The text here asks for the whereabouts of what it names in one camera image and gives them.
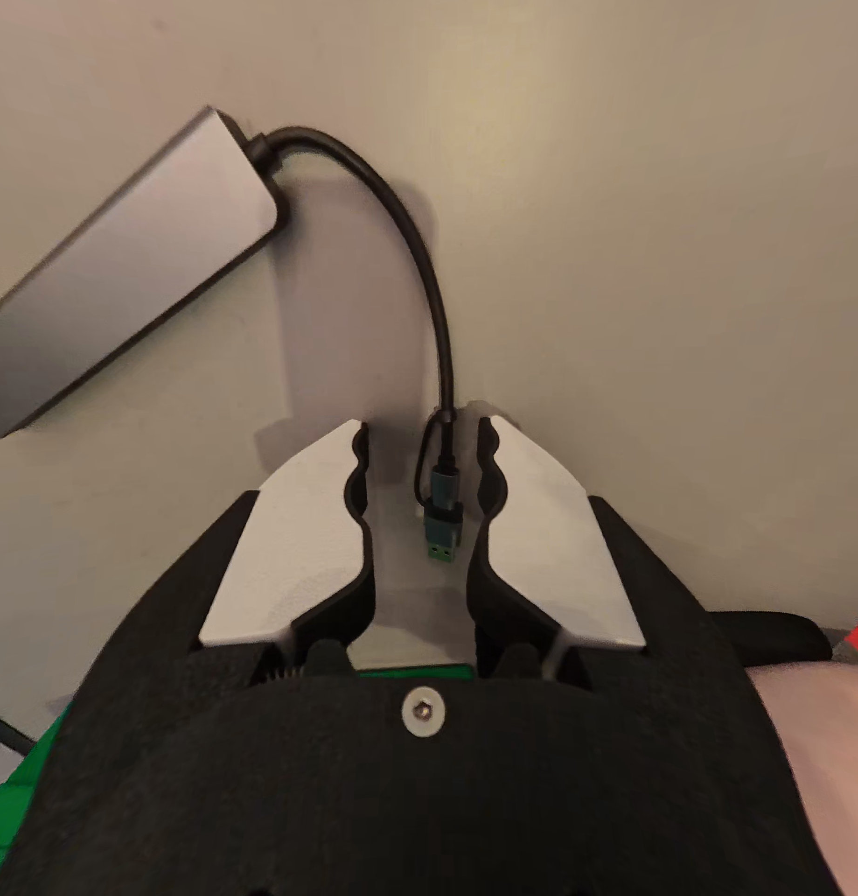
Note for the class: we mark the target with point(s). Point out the person's right forearm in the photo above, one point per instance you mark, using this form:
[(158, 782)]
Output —
[(834, 756)]

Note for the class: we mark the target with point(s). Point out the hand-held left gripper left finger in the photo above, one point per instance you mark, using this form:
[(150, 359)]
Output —
[(289, 553)]

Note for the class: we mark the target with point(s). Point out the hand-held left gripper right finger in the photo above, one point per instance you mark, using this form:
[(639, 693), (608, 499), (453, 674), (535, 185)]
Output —
[(548, 553)]

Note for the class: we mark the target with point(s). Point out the black wrist rest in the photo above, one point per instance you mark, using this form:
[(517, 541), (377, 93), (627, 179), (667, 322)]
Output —
[(772, 633)]

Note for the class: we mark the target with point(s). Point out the grey usb hub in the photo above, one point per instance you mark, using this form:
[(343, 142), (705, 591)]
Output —
[(121, 280)]

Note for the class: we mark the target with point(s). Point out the green plastic bin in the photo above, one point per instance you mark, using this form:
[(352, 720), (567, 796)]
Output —
[(16, 805)]

